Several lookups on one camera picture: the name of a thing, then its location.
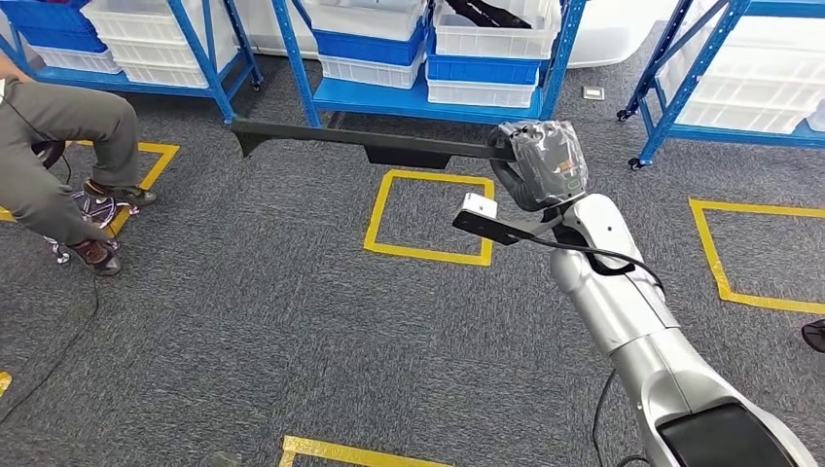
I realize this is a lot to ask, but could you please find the person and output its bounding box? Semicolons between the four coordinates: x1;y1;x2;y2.
0;54;158;277

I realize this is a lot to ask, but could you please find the long black plastic part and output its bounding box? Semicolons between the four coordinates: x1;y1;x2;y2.
231;117;517;171

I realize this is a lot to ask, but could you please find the white plastic crate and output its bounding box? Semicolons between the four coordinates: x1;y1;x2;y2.
30;45;123;75
433;0;562;60
303;0;428;42
101;32;241;71
118;58;213;90
657;45;825;111
80;0;238;45
427;70;537;109
673;96;825;134
318;48;427;90

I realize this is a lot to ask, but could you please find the black rounded object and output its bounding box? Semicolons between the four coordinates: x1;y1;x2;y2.
801;318;825;354

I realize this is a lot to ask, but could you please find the thin black floor cable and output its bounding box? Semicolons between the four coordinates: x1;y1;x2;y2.
0;151;101;425

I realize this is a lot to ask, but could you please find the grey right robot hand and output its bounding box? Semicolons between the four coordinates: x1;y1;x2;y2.
487;120;589;213

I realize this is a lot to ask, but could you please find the blue metal shelf rack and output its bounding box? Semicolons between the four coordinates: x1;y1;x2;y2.
270;0;588;128
0;0;265;125
616;0;825;171

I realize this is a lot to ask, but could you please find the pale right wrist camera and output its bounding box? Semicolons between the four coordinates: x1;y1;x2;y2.
451;192;568;247

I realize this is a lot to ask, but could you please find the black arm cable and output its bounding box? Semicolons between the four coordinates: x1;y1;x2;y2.
528;234;665;467

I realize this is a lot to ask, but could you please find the black stool with chrome base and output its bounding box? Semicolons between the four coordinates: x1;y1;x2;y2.
32;140;140;266

